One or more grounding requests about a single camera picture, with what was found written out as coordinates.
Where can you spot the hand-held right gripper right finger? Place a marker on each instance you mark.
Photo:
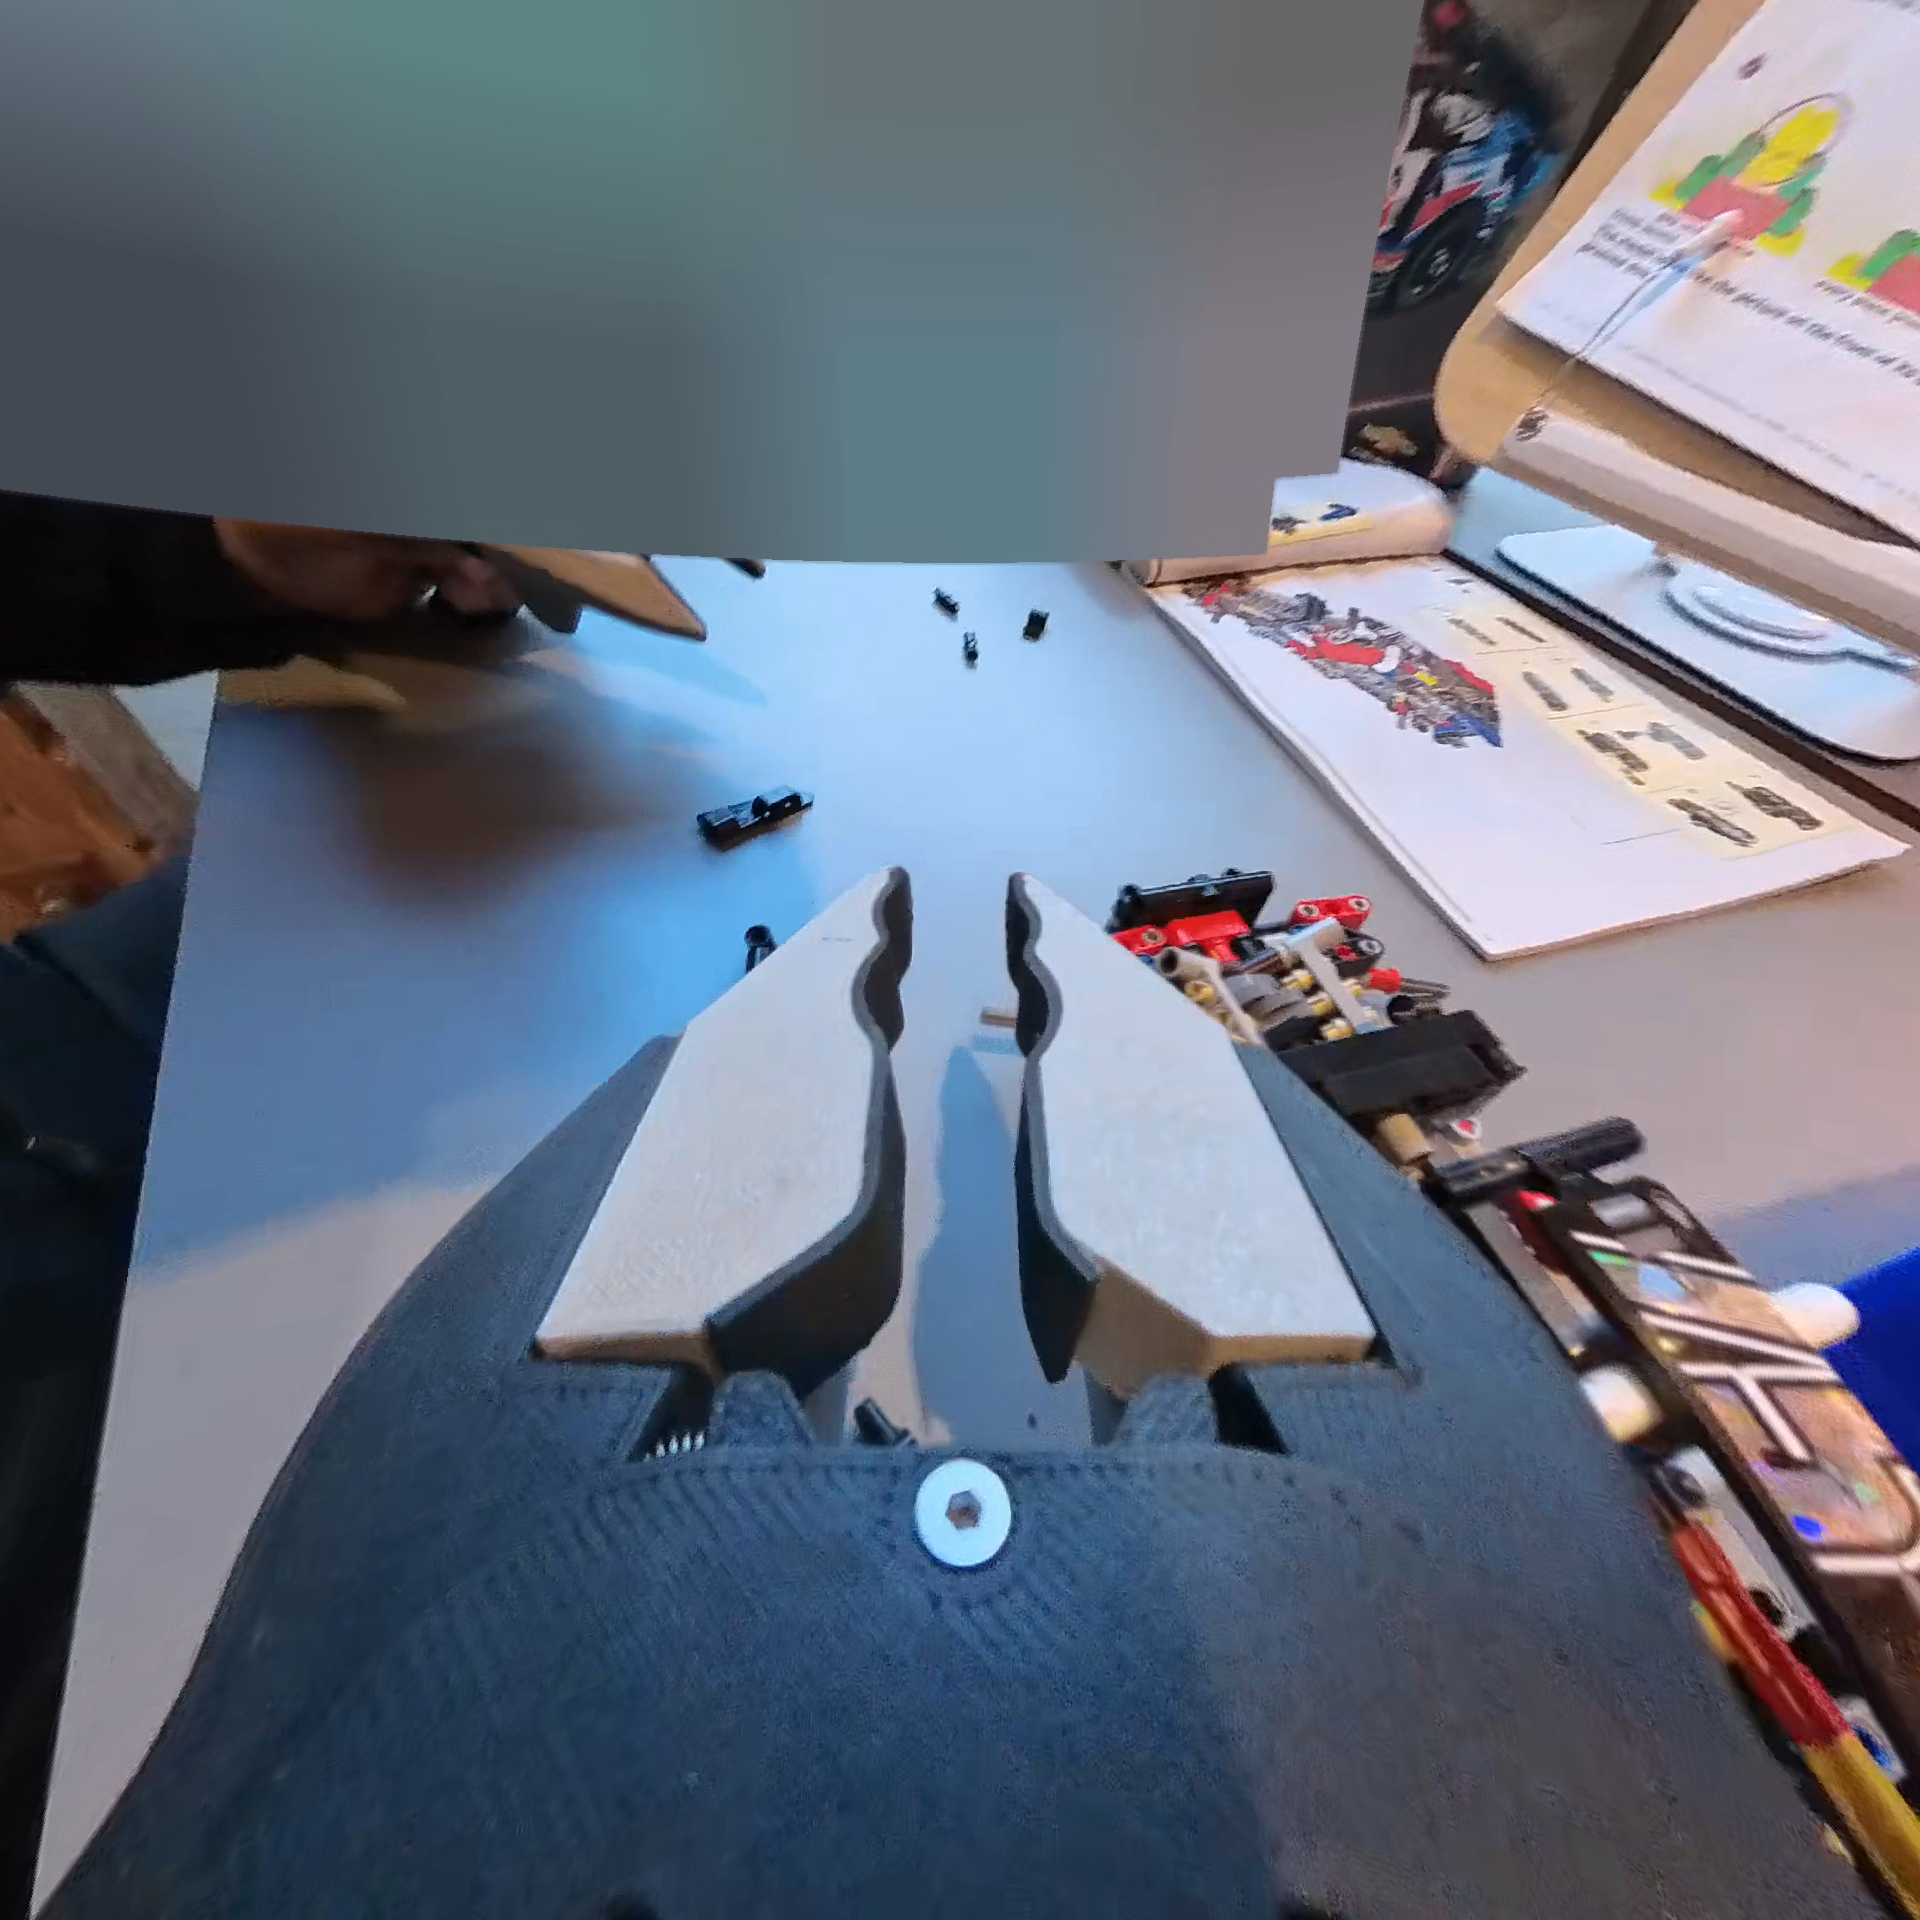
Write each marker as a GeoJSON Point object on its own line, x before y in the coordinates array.
{"type": "Point", "coordinates": [1184, 1201]}

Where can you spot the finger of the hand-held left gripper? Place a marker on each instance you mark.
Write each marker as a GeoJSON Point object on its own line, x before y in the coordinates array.
{"type": "Point", "coordinates": [316, 686]}
{"type": "Point", "coordinates": [608, 588]}

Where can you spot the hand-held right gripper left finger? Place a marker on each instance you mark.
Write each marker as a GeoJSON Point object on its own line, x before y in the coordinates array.
{"type": "Point", "coordinates": [735, 1170]}

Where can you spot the black brick piece red pin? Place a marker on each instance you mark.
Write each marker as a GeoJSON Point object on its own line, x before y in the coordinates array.
{"type": "Point", "coordinates": [757, 945]}

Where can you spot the person's left forearm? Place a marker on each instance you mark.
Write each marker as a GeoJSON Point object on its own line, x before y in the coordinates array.
{"type": "Point", "coordinates": [105, 588]}

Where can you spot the person's left hand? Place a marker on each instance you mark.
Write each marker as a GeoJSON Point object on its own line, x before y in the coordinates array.
{"type": "Point", "coordinates": [347, 568]}

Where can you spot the brick-built toy car model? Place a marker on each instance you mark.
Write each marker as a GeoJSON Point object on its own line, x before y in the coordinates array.
{"type": "Point", "coordinates": [1395, 1066]}

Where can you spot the black grey brick assembly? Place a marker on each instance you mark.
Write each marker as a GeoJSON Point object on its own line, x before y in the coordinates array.
{"type": "Point", "coordinates": [756, 813]}

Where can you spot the open instruction booklet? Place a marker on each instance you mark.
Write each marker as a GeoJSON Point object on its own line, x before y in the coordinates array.
{"type": "Point", "coordinates": [1500, 838]}

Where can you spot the person's dark clothing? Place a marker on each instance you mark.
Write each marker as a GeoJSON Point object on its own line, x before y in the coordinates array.
{"type": "Point", "coordinates": [61, 1201]}

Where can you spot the small closed booklet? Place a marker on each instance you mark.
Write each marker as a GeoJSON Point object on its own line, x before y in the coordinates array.
{"type": "Point", "coordinates": [1381, 517]}

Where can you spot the blue object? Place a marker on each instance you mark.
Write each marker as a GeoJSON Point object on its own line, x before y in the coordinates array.
{"type": "Point", "coordinates": [1881, 1348]}

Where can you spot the white stand base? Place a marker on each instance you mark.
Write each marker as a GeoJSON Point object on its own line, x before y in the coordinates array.
{"type": "Point", "coordinates": [1590, 578]}

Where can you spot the white slab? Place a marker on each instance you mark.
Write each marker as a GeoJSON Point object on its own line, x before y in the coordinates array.
{"type": "Point", "coordinates": [1652, 482]}

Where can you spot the wooden board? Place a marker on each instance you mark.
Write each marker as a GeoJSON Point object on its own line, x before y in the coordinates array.
{"type": "Point", "coordinates": [1500, 346]}

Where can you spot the toy car picture box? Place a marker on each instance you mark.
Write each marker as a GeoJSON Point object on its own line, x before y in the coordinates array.
{"type": "Point", "coordinates": [1464, 164]}

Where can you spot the colourful printed paper sheet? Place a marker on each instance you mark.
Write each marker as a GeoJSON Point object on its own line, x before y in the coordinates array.
{"type": "Point", "coordinates": [1771, 299]}

